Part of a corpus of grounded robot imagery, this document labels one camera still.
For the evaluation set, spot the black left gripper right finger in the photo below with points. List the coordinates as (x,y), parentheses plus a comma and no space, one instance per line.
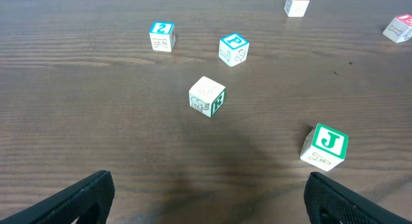
(328,202)

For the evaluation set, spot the blue number 2 block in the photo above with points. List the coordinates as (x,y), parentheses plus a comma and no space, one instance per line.
(163,36)

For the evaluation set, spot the blue letter P block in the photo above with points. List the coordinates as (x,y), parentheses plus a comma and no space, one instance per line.
(233,49)

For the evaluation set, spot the red letter E block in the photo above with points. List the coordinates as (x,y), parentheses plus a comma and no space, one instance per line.
(399,29)

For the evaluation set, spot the green letter R block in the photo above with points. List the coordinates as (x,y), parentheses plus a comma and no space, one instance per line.
(207,96)

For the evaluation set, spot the red letter I block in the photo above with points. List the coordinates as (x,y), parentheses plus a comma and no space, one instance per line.
(296,8)

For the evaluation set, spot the green letter J block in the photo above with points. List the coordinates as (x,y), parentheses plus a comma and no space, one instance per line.
(324,147)

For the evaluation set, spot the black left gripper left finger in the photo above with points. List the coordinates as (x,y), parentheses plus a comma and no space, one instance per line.
(87,201)

